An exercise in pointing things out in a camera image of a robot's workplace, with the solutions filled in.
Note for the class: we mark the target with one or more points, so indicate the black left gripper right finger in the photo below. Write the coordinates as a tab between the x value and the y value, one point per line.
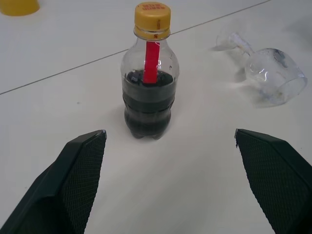
278	175

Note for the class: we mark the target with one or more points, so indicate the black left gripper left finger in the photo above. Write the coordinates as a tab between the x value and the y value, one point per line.
61	185

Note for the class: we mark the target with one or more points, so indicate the clear wine glass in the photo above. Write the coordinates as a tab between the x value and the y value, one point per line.
273	73

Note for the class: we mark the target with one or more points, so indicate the bottle of dark liquid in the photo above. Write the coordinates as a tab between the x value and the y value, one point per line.
148	107

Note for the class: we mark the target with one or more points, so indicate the yellow bottle cap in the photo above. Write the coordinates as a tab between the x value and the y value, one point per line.
152	15

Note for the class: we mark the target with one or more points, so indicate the yellow tape roll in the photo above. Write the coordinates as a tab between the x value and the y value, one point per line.
17	7

